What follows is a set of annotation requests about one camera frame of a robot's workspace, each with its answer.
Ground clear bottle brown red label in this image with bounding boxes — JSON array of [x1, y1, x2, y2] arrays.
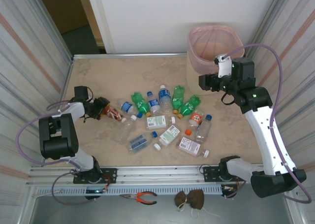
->
[[105, 105, 127, 123]]

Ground green plastic bottle yellow cap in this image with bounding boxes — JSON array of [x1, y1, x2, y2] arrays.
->
[[130, 92, 152, 118], [177, 95, 202, 120], [171, 85, 186, 115]]

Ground clear unlabelled bottle white cap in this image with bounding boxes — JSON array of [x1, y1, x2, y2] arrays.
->
[[111, 114, 137, 145]]

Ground capless bottle orange label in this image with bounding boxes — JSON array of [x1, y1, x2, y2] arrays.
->
[[188, 110, 205, 126]]

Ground clear bottle blue label white cap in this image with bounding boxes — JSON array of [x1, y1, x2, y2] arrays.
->
[[157, 84, 173, 114]]

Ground clear bottle pale blue label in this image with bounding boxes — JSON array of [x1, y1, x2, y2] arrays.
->
[[127, 131, 158, 155]]

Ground small clear bottle blue label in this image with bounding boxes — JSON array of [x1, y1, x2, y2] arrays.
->
[[146, 91, 161, 114]]

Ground square bottle green white label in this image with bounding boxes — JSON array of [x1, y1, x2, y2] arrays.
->
[[145, 115, 177, 131], [153, 124, 181, 152]]

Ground square bottle pink white label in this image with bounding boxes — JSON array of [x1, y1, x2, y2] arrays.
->
[[176, 136, 211, 159]]

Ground cream ribbed plastic bin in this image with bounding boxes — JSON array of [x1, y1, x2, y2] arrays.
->
[[186, 24, 246, 96]]

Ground pink-lined waste bin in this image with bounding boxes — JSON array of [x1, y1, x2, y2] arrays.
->
[[186, 24, 246, 68]]

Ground clear square bottle blue cap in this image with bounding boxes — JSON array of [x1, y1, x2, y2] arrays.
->
[[195, 114, 213, 144]]

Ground aluminium table edge strip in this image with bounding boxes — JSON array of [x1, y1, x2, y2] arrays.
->
[[72, 52, 188, 60]]

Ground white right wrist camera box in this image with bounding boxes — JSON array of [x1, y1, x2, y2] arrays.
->
[[213, 53, 234, 79]]

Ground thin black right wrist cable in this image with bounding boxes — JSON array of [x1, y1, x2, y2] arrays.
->
[[220, 91, 239, 106]]

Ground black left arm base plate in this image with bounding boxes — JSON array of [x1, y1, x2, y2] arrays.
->
[[73, 167, 118, 185]]

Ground red base wires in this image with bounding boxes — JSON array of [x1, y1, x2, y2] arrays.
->
[[100, 173, 111, 193], [221, 177, 247, 199]]

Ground white door frame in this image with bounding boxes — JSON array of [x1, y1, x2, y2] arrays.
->
[[75, 0, 116, 54]]

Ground aluminium mounting rail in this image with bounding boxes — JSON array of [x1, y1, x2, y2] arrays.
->
[[29, 165, 292, 185]]

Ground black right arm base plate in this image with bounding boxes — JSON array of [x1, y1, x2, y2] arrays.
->
[[202, 165, 248, 183]]

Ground grey slotted cable duct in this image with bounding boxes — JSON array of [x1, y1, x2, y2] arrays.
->
[[34, 185, 223, 197]]

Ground orange handled pliers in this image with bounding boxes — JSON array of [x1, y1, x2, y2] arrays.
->
[[119, 191, 158, 206]]

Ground brown cloth pouch with string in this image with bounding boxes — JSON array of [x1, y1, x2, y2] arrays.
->
[[174, 189, 222, 220]]

